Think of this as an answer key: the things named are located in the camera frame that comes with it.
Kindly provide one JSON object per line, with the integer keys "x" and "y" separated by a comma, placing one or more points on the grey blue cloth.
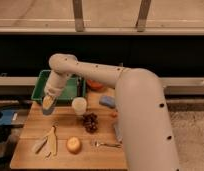
{"x": 117, "y": 132}

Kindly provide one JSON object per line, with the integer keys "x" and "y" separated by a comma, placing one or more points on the yellow apple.
{"x": 74, "y": 145}

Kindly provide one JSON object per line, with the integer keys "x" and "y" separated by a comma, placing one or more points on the white cup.
{"x": 79, "y": 104}

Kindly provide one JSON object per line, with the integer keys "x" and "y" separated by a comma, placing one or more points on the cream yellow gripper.
{"x": 48, "y": 102}

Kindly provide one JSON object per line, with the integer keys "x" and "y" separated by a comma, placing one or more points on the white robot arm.
{"x": 143, "y": 120}

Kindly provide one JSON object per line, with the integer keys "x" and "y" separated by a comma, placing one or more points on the orange carrot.
{"x": 114, "y": 114}

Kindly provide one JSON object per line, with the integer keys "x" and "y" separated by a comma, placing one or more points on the dark grape bunch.
{"x": 90, "y": 122}

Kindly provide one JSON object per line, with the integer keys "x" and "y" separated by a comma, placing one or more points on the blue sponge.
{"x": 107, "y": 101}

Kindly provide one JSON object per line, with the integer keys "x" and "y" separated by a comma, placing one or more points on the green plastic tray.
{"x": 75, "y": 87}

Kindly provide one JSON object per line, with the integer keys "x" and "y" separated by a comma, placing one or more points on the blue object at left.
{"x": 8, "y": 117}

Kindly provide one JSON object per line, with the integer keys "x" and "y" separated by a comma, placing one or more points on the red bowl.
{"x": 93, "y": 85}

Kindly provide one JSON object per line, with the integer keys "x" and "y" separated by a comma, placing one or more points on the metal fork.
{"x": 98, "y": 144}

